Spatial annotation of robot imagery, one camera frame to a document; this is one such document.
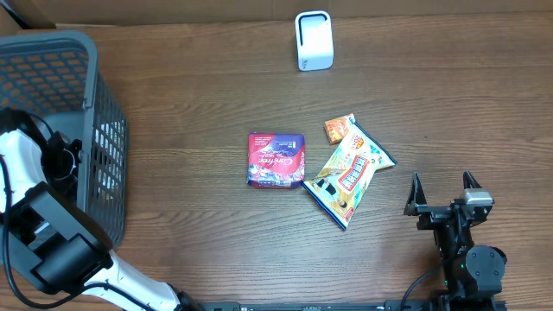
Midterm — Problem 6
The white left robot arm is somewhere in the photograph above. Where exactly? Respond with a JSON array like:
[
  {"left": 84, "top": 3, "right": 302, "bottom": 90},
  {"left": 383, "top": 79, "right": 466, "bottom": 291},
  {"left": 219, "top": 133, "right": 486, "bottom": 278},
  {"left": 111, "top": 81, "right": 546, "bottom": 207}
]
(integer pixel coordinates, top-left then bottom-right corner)
[{"left": 1, "top": 108, "right": 184, "bottom": 310}]

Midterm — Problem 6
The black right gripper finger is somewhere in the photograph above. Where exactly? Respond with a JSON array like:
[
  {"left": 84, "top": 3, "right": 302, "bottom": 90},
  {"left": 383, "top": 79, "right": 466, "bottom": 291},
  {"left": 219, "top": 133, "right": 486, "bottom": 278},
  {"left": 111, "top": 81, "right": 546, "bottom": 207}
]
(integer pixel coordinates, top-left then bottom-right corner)
[
  {"left": 404, "top": 173, "right": 428, "bottom": 216},
  {"left": 463, "top": 170, "right": 481, "bottom": 189}
]

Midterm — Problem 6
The grey plastic mesh basket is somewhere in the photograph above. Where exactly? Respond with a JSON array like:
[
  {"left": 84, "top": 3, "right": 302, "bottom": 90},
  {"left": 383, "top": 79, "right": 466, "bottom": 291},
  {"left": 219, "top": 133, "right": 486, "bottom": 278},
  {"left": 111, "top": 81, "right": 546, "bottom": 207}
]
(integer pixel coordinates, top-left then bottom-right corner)
[{"left": 1, "top": 31, "right": 129, "bottom": 269}]

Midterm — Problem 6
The yellow snack bag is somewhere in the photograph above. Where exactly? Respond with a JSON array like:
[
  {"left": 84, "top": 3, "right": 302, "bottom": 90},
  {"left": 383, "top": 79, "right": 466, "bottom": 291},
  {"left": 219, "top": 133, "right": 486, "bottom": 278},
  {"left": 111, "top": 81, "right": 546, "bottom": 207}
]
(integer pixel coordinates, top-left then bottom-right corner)
[{"left": 303, "top": 123, "right": 397, "bottom": 229}]

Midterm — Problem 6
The small orange box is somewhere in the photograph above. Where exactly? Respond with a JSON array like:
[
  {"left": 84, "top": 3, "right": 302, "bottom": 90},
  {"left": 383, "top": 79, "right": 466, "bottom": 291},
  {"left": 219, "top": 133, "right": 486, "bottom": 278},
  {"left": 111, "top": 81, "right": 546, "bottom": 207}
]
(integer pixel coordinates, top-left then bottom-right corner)
[{"left": 325, "top": 113, "right": 355, "bottom": 144}]

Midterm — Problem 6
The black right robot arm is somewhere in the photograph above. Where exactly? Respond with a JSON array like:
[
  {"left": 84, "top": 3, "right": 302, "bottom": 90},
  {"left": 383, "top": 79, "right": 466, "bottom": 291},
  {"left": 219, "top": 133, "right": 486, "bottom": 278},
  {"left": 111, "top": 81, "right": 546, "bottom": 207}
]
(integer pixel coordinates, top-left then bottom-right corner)
[{"left": 404, "top": 170, "right": 506, "bottom": 301}]

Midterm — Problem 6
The red purple Carefree pack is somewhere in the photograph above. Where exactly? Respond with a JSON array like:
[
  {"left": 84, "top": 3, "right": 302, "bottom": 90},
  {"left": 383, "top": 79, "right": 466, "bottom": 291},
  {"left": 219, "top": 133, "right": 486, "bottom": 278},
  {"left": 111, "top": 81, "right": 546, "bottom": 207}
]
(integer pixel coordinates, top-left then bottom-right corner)
[{"left": 247, "top": 133, "right": 305, "bottom": 188}]

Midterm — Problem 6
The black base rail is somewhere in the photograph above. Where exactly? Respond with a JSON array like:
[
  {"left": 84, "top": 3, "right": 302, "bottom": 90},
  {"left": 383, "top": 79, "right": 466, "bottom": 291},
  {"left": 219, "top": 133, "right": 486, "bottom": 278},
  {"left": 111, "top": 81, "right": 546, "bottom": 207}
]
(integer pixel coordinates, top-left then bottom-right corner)
[{"left": 200, "top": 300, "right": 508, "bottom": 311}]

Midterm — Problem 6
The white barcode scanner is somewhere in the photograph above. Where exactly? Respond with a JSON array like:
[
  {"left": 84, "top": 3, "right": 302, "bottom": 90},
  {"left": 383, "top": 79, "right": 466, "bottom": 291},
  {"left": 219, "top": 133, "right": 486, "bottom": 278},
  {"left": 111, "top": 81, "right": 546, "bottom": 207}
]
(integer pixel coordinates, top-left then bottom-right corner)
[{"left": 295, "top": 10, "right": 334, "bottom": 72}]

